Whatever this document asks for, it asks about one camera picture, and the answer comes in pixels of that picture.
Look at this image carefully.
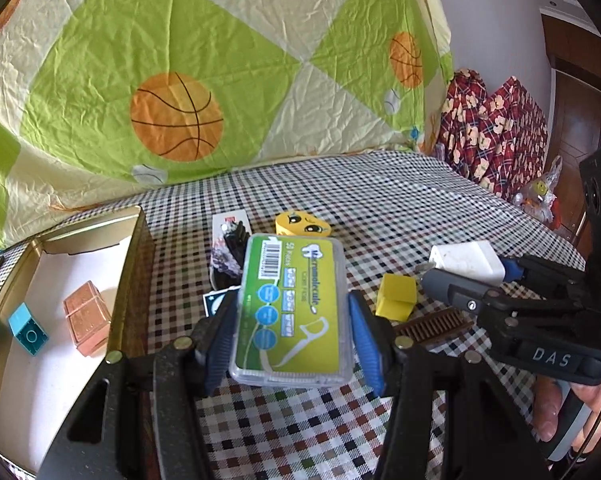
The red floral fabric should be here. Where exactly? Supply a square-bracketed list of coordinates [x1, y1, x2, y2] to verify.
[434, 68, 549, 200]

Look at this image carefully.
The person right hand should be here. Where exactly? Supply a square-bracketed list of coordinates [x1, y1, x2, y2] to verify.
[532, 376, 601, 462]

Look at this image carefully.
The yellow square block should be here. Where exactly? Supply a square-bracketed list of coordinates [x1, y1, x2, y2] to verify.
[375, 274, 419, 323]

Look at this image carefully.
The copper pink block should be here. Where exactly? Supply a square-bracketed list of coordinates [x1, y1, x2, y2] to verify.
[63, 281, 110, 356]

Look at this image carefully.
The basketball pattern bedsheet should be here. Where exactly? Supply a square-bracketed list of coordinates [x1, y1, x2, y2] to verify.
[0, 0, 453, 249]

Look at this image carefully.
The panda face card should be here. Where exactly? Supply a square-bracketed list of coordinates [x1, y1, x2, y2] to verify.
[203, 286, 240, 316]

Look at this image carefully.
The wooden door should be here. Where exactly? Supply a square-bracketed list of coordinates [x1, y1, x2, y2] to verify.
[542, 15, 601, 255]

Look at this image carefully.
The checkered tablecloth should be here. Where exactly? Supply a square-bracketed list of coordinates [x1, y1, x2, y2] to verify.
[0, 151, 585, 479]

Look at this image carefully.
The gold tin box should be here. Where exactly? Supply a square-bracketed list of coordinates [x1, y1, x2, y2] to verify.
[0, 206, 155, 477]

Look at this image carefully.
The white power adapter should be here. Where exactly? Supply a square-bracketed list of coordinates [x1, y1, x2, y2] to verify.
[428, 240, 505, 286]

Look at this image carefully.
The brown comb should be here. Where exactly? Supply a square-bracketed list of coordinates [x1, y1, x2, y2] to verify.
[393, 308, 474, 346]

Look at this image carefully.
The yellow cartoon face block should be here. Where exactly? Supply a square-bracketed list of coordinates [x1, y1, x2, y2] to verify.
[274, 210, 332, 237]

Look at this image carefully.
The plastic bag with toys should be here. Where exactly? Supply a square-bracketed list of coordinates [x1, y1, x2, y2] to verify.
[512, 155, 563, 231]

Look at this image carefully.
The blue toy brick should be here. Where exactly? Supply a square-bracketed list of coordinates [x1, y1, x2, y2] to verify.
[9, 302, 49, 356]

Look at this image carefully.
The white Oriental Club box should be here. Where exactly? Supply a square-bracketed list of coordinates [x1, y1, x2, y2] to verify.
[212, 209, 252, 247]

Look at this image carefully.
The dental floss pick box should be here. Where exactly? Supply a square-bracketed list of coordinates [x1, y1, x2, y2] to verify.
[229, 233, 353, 388]

